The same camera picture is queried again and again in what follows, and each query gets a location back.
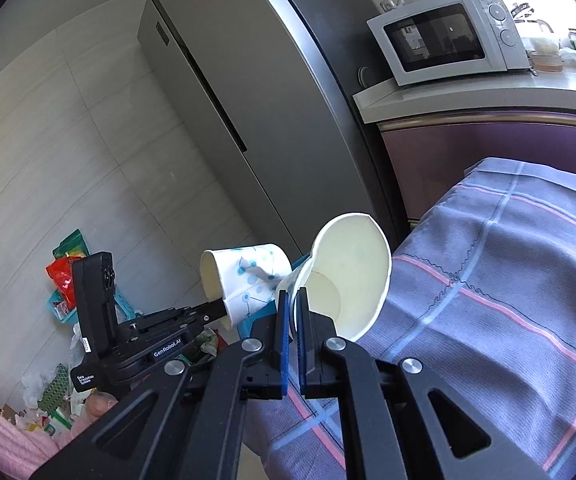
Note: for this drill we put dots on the red snack packet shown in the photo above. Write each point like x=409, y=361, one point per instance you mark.
x=62, y=280

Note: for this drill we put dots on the checked purple cloth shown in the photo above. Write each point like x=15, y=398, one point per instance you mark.
x=493, y=310

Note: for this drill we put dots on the white microwave oven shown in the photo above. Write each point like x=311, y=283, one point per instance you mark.
x=443, y=35

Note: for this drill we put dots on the plain white paper cup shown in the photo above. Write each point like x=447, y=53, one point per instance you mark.
x=353, y=270

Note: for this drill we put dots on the grey refrigerator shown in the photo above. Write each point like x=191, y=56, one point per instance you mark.
x=248, y=85

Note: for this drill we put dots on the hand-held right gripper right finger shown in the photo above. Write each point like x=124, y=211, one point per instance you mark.
x=302, y=360

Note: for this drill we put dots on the pile of wrappers and scraps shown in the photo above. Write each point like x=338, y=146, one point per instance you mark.
x=52, y=390

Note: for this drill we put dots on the person's left hand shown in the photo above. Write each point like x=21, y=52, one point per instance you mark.
x=100, y=405

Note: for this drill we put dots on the glass kettle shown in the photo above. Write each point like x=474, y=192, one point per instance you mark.
x=543, y=45

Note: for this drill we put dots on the green snack packet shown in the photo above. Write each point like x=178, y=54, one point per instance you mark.
x=70, y=245

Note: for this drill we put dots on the kitchen counter with maroon cabinets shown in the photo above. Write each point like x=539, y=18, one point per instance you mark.
x=468, y=125

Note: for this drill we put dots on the person's left forearm pink sleeve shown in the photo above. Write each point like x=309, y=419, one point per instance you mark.
x=2, y=440

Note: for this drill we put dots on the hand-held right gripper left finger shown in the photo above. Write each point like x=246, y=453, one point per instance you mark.
x=283, y=355

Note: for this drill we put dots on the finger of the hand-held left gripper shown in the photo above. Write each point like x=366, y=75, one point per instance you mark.
x=210, y=311

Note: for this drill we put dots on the dotted print paper cup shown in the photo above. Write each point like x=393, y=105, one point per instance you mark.
x=248, y=275

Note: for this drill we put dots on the teal plastic basket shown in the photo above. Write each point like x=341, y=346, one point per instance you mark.
x=60, y=310

